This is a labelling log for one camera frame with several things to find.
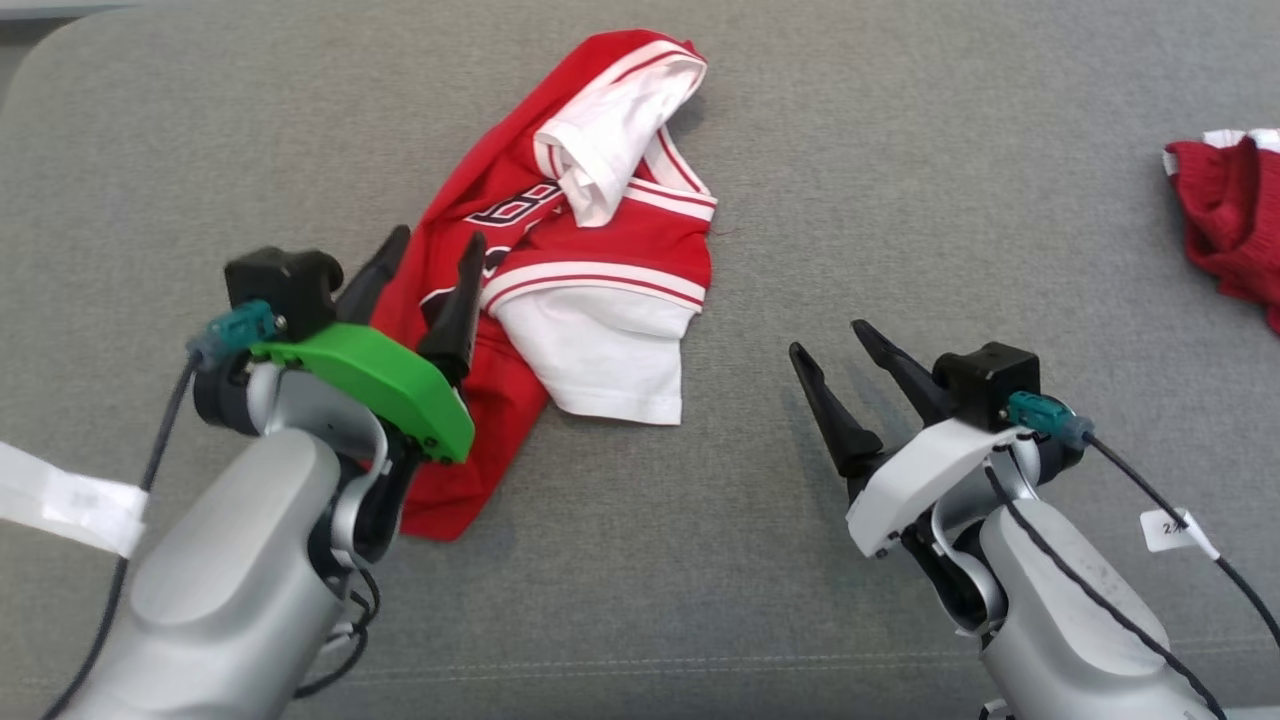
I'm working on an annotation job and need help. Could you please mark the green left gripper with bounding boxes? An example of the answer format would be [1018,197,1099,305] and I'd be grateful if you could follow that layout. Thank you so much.
[250,225,488,464]

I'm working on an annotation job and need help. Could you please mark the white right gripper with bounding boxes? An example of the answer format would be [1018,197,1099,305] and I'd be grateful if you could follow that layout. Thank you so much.
[788,319,1031,558]

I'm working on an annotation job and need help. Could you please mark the red white basketball jersey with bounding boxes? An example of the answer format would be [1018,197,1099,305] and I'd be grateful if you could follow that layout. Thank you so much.
[370,28,719,543]

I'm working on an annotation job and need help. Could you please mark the red shorts with white stripe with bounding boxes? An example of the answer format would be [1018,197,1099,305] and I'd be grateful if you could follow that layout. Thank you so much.
[1163,128,1280,336]

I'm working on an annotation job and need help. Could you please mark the black cable with teal plug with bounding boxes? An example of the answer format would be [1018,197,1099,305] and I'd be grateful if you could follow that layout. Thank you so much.
[1008,392,1280,651]
[40,300,281,720]

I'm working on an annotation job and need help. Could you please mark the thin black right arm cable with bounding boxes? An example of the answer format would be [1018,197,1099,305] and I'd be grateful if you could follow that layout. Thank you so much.
[983,465,1229,720]

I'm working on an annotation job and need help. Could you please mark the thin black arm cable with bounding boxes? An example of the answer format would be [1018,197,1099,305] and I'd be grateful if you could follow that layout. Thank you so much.
[295,565,381,701]
[983,465,1229,720]

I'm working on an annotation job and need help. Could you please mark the small white cable label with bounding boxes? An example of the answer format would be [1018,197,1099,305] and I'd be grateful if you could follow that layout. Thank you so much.
[1140,508,1221,561]

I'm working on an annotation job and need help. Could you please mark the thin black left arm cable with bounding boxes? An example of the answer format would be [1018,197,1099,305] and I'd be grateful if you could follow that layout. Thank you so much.
[295,565,381,701]

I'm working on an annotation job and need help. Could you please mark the white tape flag on cable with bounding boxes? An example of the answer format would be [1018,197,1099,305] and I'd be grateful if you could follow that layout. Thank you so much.
[0,440,149,558]

